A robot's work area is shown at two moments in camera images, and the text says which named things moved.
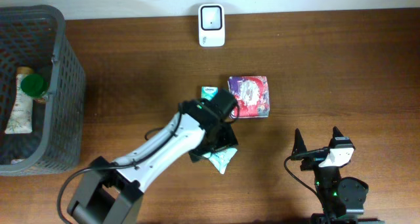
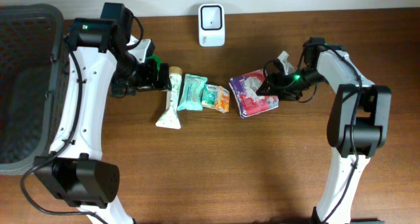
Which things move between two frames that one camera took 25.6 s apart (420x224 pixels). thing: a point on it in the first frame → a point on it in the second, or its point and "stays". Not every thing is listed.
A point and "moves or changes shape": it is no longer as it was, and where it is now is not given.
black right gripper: x=312 y=155 → x=277 y=85
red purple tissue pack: x=252 y=95 moves or changes shape
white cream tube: x=20 y=121 → x=170 y=118
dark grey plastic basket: x=35 y=37 stays
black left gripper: x=229 y=140 → x=149 y=80
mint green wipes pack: x=221 y=157 → x=192 y=96
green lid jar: x=33 y=85 → x=158 y=60
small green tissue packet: x=209 y=92 stays
